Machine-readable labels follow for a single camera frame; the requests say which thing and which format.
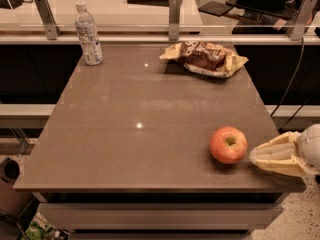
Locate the green patterned bag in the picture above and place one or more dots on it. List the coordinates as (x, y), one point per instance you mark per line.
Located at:
(41, 229)

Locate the right metal glass bracket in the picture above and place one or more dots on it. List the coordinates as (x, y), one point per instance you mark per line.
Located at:
(297, 27)

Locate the brown chip bag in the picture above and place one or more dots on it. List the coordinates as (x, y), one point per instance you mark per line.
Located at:
(205, 58)

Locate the grey table drawer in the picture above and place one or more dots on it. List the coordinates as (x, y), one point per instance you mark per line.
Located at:
(154, 216)

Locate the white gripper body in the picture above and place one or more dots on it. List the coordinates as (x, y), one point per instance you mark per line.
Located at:
(310, 145)

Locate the red apple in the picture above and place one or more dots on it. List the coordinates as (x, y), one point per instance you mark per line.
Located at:
(228, 145)

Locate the clear plastic water bottle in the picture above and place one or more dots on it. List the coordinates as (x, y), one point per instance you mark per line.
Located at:
(88, 35)

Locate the left metal glass bracket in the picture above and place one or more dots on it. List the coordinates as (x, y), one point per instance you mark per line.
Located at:
(51, 29)

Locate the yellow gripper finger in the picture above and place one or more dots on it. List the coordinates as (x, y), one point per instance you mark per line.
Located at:
(284, 142)
(278, 161)

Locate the metal rail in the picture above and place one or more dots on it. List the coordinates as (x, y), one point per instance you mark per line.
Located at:
(238, 39)

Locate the brown bin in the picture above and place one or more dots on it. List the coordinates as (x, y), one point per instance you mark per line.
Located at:
(12, 203)

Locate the middle metal glass bracket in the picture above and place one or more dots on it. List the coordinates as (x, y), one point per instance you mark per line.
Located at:
(174, 19)

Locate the metal glass bracket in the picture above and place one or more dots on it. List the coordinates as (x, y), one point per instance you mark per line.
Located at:
(51, 29)
(174, 19)
(297, 27)

